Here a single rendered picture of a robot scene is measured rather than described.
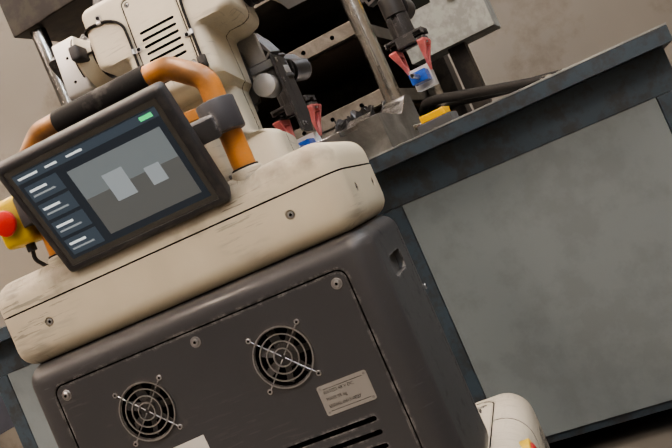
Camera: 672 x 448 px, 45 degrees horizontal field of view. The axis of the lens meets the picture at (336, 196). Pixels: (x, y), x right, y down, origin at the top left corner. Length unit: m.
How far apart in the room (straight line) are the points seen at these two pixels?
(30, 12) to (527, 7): 2.84
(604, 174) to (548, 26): 3.18
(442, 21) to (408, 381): 1.85
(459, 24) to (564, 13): 2.26
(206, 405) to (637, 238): 1.03
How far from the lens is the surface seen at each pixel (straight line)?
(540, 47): 4.90
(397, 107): 2.12
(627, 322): 1.84
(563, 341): 1.86
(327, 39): 2.77
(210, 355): 1.09
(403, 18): 1.98
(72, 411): 1.21
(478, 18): 2.71
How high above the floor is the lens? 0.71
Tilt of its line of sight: 1 degrees up
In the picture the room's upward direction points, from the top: 24 degrees counter-clockwise
